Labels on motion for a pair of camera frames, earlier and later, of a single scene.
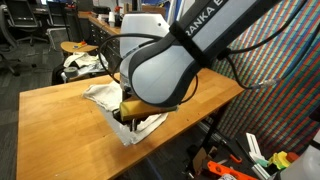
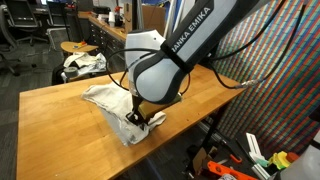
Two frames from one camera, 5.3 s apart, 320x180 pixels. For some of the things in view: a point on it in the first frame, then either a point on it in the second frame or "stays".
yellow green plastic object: (280, 159) stays
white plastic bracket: (254, 148) stays
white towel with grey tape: (108, 98) stays
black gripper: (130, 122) → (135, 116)
